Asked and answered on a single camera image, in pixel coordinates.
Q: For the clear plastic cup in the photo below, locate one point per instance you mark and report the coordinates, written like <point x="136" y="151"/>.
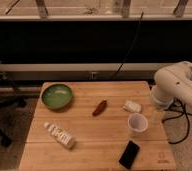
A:
<point x="137" y="123"/>

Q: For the white plastic bottle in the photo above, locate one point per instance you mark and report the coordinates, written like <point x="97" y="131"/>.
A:
<point x="60" y="135"/>

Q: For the green ceramic bowl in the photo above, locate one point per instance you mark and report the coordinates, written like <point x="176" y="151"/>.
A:
<point x="57" y="96"/>

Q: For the small white wrapped object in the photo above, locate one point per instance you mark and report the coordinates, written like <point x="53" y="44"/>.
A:
<point x="132" y="107"/>

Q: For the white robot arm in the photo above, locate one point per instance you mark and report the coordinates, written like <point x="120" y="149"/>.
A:
<point x="174" y="81"/>

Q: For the black smartphone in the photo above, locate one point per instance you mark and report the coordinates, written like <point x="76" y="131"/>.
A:
<point x="129" y="155"/>

